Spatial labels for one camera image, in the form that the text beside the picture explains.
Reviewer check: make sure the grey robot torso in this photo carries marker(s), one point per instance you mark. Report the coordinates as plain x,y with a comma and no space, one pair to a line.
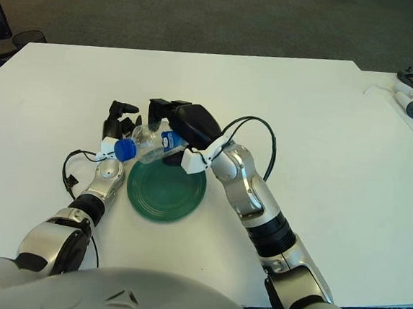
125,299

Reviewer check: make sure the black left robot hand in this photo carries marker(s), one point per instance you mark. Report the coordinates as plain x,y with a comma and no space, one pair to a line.
112,126

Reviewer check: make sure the green ribbed plate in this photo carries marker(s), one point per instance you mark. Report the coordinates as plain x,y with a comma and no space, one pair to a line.
167,194

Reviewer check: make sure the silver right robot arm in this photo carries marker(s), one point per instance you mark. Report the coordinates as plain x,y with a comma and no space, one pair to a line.
247,180

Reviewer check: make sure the clear plastic bottle blue cap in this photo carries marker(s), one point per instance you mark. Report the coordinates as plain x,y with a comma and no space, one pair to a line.
146,142

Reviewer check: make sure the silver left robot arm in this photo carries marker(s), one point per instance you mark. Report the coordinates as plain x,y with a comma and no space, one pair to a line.
106,178

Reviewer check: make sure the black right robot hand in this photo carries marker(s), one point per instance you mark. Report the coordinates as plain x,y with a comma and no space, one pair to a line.
194,124

